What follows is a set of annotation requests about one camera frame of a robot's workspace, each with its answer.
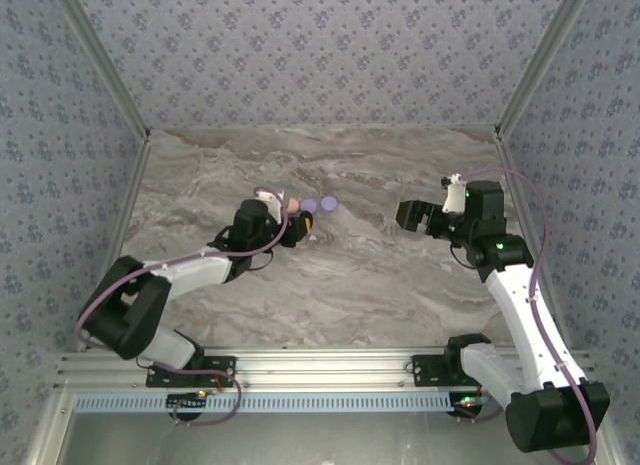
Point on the pink earbud charging case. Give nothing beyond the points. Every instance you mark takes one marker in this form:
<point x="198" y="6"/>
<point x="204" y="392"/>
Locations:
<point x="293" y="204"/>

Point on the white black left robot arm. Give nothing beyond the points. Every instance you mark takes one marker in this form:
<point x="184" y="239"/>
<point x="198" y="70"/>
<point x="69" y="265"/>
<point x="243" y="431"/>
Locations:
<point x="190" y="272"/>

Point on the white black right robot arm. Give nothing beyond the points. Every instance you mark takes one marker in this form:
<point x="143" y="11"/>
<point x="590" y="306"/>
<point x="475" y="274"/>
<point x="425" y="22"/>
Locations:
<point x="520" y="310"/>

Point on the small black electronics board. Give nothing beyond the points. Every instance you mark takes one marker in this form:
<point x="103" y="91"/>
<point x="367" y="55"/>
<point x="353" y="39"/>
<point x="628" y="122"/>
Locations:
<point x="187" y="401"/>
<point x="467" y="403"/>

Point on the aluminium table side rail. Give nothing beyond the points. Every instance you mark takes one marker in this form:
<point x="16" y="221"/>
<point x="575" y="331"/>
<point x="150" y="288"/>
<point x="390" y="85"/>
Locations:
<point x="127" y="205"/>
<point x="518" y="195"/>

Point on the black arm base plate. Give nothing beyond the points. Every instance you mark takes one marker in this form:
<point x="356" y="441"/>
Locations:
<point x="425" y="370"/>
<point x="222" y="367"/>

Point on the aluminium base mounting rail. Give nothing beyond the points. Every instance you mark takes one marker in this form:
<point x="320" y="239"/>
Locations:
<point x="320" y="367"/>

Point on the aluminium frame post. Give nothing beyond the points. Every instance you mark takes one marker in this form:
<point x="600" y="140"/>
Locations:
<point x="104" y="60"/>
<point x="544" y="60"/>

